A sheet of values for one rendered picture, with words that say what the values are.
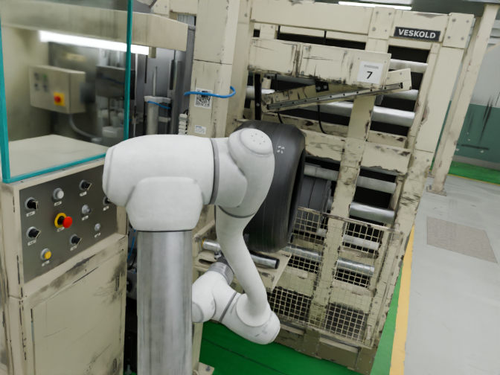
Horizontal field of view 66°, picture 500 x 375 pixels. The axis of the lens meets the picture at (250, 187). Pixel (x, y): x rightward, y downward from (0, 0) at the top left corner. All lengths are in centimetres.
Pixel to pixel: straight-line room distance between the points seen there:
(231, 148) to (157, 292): 29
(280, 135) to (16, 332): 111
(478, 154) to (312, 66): 924
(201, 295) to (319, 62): 109
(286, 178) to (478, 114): 944
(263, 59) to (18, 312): 134
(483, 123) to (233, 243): 1000
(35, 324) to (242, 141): 103
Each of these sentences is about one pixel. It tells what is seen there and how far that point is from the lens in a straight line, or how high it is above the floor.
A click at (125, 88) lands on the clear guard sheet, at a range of 160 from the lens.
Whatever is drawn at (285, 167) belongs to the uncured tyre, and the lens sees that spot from 143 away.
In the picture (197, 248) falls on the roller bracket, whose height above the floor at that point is 90.
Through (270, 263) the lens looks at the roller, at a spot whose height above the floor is 91.
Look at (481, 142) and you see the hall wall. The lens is 1078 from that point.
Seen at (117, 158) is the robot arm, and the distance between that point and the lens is 70.
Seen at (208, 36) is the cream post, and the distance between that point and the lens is 163.
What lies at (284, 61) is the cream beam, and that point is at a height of 170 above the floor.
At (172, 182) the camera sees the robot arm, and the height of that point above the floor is 147.
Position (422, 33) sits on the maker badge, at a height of 190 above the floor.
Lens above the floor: 168
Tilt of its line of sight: 18 degrees down
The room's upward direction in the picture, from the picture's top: 8 degrees clockwise
